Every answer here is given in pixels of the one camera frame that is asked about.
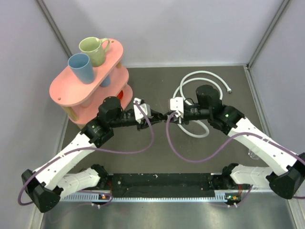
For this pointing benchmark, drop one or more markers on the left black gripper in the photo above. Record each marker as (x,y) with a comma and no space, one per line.
(142,125)

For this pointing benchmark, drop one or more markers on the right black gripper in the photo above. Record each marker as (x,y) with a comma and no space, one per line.
(179,119)

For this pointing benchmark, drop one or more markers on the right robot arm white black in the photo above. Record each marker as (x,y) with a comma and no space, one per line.
(285,170)

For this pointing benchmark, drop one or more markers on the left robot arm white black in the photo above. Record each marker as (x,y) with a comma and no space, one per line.
(50,183)

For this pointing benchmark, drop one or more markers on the orange bowl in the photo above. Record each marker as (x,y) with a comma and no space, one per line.
(120,95)

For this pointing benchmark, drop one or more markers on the small blue cup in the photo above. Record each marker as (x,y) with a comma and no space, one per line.
(106,82)

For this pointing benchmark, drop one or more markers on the pink three-tier shelf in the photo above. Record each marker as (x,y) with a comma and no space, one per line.
(81,101)

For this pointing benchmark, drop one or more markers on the green ceramic mug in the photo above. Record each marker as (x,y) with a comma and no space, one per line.
(96,49)

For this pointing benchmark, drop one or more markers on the clear plastic cup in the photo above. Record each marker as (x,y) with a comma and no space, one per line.
(253,156)

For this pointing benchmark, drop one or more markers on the blue plastic cup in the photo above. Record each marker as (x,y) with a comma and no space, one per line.
(81,66)

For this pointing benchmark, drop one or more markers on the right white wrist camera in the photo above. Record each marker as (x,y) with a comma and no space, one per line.
(177,105)

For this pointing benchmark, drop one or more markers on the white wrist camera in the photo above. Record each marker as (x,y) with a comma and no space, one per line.
(140,109)
(177,105)

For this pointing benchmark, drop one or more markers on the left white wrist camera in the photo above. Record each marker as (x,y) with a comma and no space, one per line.
(140,109)

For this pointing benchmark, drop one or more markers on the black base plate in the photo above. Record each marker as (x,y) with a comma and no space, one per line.
(206,181)

